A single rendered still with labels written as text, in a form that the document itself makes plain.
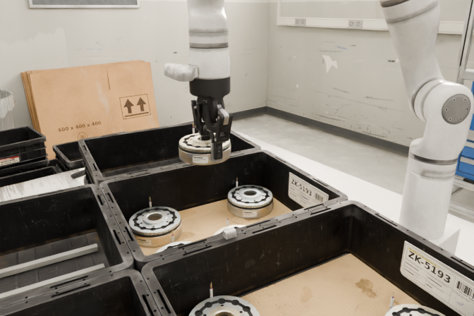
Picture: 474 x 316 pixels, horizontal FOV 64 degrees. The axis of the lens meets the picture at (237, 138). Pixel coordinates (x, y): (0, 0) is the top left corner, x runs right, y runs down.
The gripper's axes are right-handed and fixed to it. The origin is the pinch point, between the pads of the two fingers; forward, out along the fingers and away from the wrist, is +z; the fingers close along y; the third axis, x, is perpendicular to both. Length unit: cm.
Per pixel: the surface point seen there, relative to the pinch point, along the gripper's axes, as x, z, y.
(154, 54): -81, 16, 303
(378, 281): -17.0, 17.5, -28.3
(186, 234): 5.8, 17.4, 0.2
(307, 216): -8.5, 7.5, -19.2
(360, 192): -59, 30, 15
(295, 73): -235, 42, 281
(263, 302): 2.3, 17.5, -23.0
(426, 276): -18.6, 12.2, -35.1
